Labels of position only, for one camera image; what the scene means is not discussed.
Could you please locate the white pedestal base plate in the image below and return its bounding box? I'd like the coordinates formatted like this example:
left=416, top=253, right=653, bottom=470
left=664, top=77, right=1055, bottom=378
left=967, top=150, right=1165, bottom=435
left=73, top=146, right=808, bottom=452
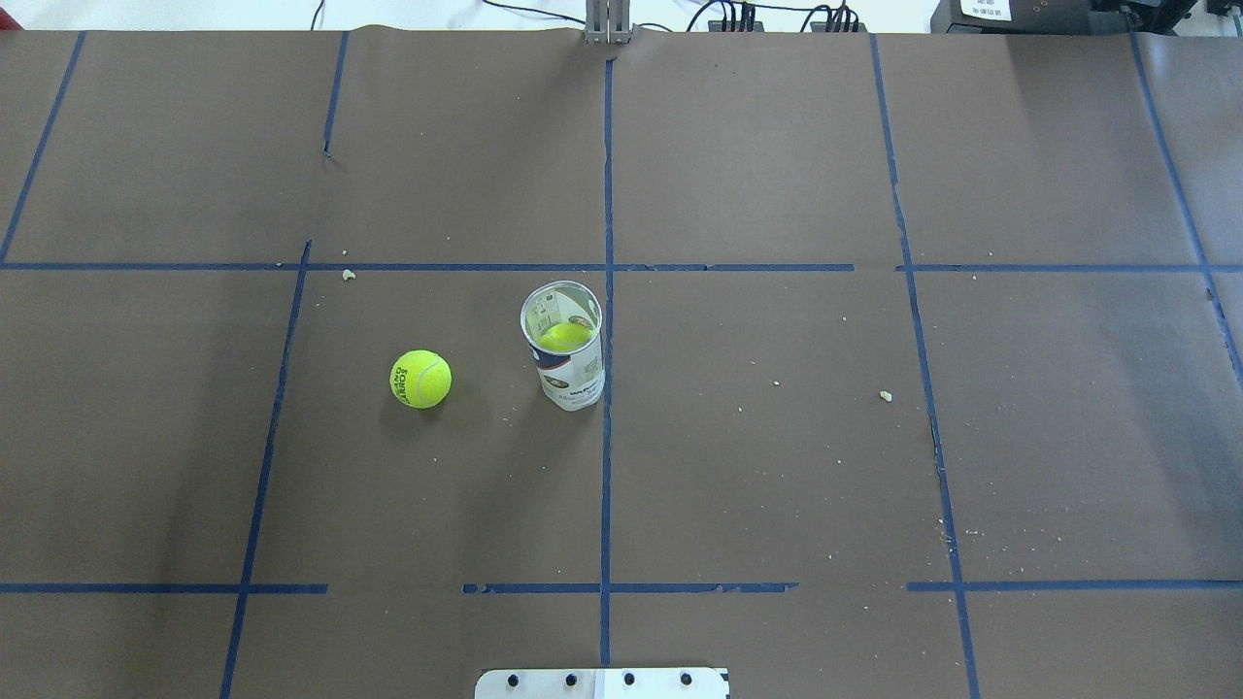
left=474, top=667, right=731, bottom=698

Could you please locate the tennis ball inside can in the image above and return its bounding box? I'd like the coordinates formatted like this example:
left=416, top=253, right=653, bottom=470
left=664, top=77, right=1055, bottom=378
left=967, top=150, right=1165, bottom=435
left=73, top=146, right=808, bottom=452
left=537, top=322, right=595, bottom=354

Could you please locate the clear plastic tennis ball can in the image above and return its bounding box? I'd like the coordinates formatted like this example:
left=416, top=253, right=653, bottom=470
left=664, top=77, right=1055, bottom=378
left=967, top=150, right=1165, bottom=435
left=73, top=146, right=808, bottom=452
left=520, top=282, right=607, bottom=412

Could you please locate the yellow-green tennis ball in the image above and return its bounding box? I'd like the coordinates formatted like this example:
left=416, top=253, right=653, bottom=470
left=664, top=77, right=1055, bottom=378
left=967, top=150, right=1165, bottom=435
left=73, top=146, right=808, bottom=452
left=387, top=350, right=452, bottom=409

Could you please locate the grey aluminium frame post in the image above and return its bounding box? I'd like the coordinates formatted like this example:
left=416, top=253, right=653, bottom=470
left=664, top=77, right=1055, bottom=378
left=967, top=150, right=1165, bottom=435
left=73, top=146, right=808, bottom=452
left=585, top=0, right=634, bottom=45

